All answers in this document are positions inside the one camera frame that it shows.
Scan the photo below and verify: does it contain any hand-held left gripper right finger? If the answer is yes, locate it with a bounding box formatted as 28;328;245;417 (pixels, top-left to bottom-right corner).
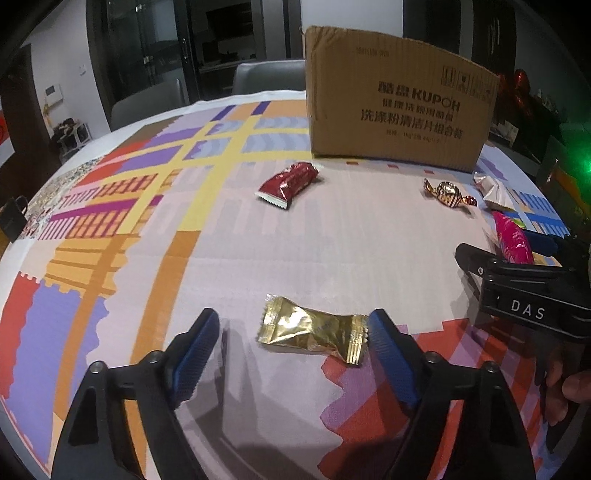
368;308;530;480

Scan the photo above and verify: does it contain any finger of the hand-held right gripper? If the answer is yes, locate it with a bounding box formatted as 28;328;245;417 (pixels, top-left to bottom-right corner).
455;243;509;280
524;231;571;257

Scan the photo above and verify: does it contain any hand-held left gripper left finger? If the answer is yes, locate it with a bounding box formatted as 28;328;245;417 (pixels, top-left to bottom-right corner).
51;308;221;480

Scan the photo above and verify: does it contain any pink snack packet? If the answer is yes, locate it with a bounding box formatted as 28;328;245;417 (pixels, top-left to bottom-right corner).
485;211;534;266

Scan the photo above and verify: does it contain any plain white snack packet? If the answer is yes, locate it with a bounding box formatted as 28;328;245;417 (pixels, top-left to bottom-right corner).
473;172;515;213

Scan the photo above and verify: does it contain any gold striped candy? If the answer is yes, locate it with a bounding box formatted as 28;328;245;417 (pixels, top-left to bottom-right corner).
423;178;478;215

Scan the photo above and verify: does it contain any shiny gold snack packet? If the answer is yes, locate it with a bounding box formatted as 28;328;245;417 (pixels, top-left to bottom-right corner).
256;295;370;367

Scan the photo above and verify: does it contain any brown cardboard box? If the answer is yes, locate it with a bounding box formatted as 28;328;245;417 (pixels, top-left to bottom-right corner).
303;25;502;174

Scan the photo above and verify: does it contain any dark red snack packet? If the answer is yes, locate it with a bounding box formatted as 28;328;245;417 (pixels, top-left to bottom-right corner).
255;161;321;212

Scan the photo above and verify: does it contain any person's right hand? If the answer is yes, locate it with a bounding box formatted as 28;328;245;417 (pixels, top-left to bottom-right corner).
561;371;591;405

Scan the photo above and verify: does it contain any colourful patterned table mat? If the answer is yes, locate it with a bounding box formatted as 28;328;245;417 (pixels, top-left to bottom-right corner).
0;90;573;480

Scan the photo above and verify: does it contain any red foil balloon bunch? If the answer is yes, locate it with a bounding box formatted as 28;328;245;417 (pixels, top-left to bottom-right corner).
501;68;536;121

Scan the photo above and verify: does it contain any white shelf with clutter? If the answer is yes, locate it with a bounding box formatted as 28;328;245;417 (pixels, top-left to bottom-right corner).
50;119;93;162

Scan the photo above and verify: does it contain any grey upholstered chair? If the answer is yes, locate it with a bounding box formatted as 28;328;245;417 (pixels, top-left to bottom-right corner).
232;59;308;95
111;76;190;130

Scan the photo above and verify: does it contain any red and white door poster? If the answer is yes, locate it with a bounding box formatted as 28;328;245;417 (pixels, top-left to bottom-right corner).
0;108;12;160

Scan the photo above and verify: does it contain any dark brown entrance door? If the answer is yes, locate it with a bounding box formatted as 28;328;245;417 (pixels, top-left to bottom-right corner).
0;46;51;167

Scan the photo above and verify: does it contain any dark framed sliding glass door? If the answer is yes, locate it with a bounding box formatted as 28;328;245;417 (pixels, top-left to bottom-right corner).
85;0;301;116

